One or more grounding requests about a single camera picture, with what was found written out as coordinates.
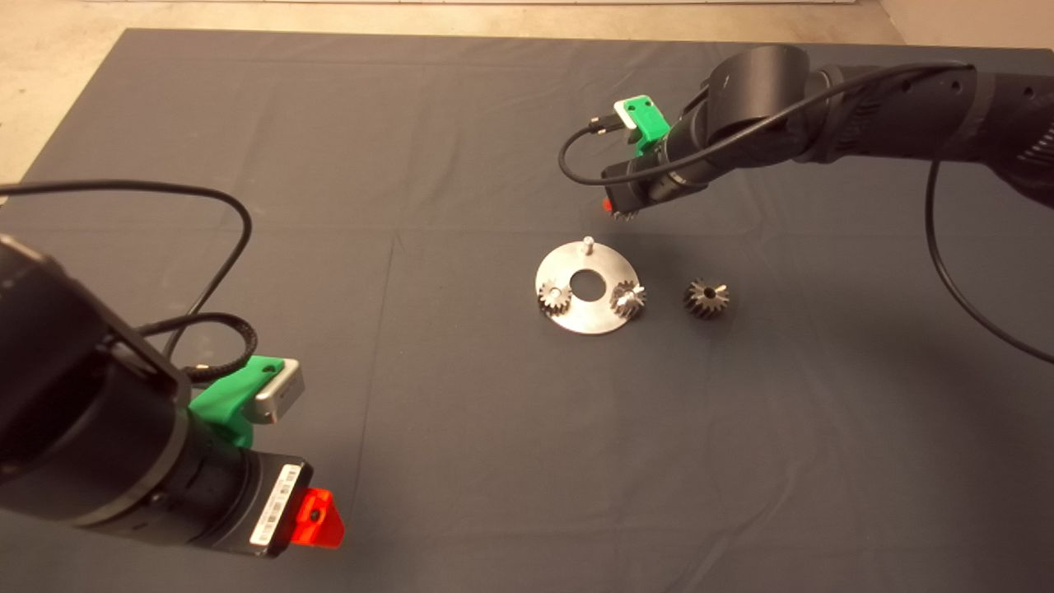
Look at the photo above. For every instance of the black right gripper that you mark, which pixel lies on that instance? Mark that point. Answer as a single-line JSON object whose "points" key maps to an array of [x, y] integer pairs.
{"points": [[655, 183]]}

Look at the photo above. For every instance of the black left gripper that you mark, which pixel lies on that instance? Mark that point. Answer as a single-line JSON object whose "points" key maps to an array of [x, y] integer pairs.
{"points": [[235, 498]]}

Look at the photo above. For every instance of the small steel gear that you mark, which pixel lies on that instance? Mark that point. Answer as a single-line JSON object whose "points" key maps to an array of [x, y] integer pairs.
{"points": [[627, 301], [554, 298], [626, 216]]}

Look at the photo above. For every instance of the large steel gear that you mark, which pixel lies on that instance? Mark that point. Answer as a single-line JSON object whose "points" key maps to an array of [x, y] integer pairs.
{"points": [[698, 305]]}

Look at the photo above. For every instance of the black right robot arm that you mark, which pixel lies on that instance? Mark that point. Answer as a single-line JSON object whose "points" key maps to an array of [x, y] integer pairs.
{"points": [[757, 82]]}

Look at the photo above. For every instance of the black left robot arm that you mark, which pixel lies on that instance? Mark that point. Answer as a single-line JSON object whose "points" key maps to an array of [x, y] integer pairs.
{"points": [[74, 412]]}

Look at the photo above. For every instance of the round metal plate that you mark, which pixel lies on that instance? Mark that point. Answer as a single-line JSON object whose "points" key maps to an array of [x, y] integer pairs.
{"points": [[589, 317]]}

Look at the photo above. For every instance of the silver right camera box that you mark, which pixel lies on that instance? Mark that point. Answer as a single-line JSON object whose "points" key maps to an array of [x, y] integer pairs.
{"points": [[623, 115]]}

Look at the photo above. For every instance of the silver camera box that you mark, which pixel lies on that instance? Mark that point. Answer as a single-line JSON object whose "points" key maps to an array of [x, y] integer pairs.
{"points": [[623, 115], [284, 395]]}

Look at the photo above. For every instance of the green right camera mount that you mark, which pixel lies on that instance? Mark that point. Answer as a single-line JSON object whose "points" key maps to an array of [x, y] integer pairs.
{"points": [[646, 119]]}

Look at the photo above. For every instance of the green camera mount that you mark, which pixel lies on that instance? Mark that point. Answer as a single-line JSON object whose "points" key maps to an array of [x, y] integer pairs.
{"points": [[646, 119], [222, 403]]}

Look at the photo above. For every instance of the silver left camera box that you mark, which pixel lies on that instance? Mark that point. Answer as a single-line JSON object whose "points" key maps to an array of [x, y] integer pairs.
{"points": [[284, 395]]}

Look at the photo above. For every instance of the green left camera mount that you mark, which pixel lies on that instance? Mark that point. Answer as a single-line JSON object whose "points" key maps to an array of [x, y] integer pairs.
{"points": [[222, 403]]}

